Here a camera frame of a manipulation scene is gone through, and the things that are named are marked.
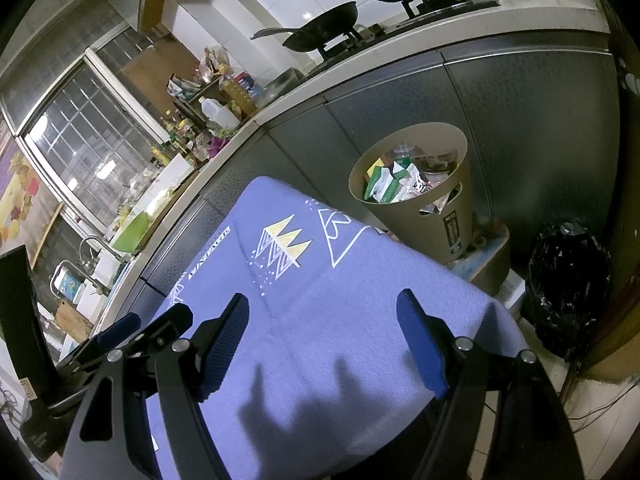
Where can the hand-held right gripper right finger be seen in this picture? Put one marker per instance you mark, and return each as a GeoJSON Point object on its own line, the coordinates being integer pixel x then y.
{"type": "Point", "coordinates": [420, 340]}

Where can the white cardboard box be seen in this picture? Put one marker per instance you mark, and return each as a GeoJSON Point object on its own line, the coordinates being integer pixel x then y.
{"type": "Point", "coordinates": [510, 292]}

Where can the silver white foil wrapper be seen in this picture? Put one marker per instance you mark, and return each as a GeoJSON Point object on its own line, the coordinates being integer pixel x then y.
{"type": "Point", "coordinates": [430, 207]}

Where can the wooden cutting board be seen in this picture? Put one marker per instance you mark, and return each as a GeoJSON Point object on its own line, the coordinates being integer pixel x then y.
{"type": "Point", "coordinates": [74, 320]}

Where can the metal basin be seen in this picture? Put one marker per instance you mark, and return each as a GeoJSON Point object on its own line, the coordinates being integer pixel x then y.
{"type": "Point", "coordinates": [281, 85]}

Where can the green plastic bowl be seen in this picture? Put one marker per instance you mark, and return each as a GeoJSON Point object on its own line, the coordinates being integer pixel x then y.
{"type": "Point", "coordinates": [131, 234]}

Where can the blue wooden stool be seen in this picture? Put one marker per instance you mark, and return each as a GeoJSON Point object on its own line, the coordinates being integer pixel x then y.
{"type": "Point", "coordinates": [485, 260]}

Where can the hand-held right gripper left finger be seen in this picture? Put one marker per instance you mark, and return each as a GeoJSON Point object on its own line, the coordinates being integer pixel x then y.
{"type": "Point", "coordinates": [225, 345]}

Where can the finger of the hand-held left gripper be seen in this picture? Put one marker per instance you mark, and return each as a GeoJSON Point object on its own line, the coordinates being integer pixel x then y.
{"type": "Point", "coordinates": [165, 327]}
{"type": "Point", "coordinates": [120, 329]}

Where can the purple plastic bag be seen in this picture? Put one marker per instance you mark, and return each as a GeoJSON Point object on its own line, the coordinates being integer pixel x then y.
{"type": "Point", "coordinates": [218, 146]}

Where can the gas stove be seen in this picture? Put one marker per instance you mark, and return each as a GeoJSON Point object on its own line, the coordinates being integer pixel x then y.
{"type": "Point", "coordinates": [400, 25]}

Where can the clear plastic bottle green label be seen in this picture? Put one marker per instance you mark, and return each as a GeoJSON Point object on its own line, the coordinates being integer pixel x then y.
{"type": "Point", "coordinates": [402, 152]}

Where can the yellow brown cardboard box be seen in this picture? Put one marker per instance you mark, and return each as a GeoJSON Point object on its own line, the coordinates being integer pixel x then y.
{"type": "Point", "coordinates": [375, 167]}

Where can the black trash bag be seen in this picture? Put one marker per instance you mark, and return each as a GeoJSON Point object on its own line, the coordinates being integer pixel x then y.
{"type": "Point", "coordinates": [565, 290]}

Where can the kitchen counter cabinet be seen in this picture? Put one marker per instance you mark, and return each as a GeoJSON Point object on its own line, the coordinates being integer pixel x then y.
{"type": "Point", "coordinates": [525, 135]}

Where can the tan round waste basket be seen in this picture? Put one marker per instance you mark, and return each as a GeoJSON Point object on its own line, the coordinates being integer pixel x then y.
{"type": "Point", "coordinates": [415, 230]}

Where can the blue printed tablecloth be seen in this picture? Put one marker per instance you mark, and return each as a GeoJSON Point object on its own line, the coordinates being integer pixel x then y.
{"type": "Point", "coordinates": [325, 310]}

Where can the green white packet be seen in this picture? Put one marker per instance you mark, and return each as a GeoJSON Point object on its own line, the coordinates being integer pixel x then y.
{"type": "Point", "coordinates": [380, 182]}

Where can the steel kitchen faucet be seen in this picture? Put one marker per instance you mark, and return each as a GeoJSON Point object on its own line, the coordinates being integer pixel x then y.
{"type": "Point", "coordinates": [97, 242]}
{"type": "Point", "coordinates": [75, 265]}

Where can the colourful leaf picture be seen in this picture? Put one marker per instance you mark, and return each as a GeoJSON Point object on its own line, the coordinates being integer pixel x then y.
{"type": "Point", "coordinates": [25, 200]}

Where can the window with metal grille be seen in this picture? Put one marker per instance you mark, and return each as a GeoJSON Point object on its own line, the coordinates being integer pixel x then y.
{"type": "Point", "coordinates": [85, 135]}

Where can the white plastic jug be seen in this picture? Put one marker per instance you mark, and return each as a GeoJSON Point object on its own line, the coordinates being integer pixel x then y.
{"type": "Point", "coordinates": [220, 115]}

